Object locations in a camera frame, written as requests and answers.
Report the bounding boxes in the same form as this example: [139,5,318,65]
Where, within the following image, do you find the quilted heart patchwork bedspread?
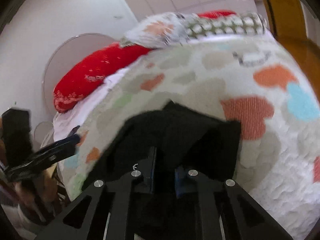
[59,31,320,240]

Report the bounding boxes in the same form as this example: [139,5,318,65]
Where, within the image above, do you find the person's left hand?
[14,169,59,208]

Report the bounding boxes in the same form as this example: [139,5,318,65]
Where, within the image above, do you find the white floral pillow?
[120,12,190,49]

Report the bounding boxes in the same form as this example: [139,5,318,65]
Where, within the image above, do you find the red embroidered pillow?
[53,42,153,113]

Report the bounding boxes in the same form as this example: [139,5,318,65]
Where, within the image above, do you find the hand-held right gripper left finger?
[35,146,158,240]

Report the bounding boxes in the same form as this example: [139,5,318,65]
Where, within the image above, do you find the black pants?
[82,101,242,240]

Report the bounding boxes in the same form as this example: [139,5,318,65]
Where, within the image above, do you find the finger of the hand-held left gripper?
[4,146,77,182]
[31,126,81,160]

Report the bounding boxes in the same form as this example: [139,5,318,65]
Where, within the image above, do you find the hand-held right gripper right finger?
[174,166,294,240]

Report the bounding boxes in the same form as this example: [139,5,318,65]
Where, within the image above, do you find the pale pink fleece blanket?
[53,66,130,147]

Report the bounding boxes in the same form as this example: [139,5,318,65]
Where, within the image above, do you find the wooden door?
[259,0,320,85]

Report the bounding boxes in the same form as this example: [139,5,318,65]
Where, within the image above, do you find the green patterned pillow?
[184,11,267,40]

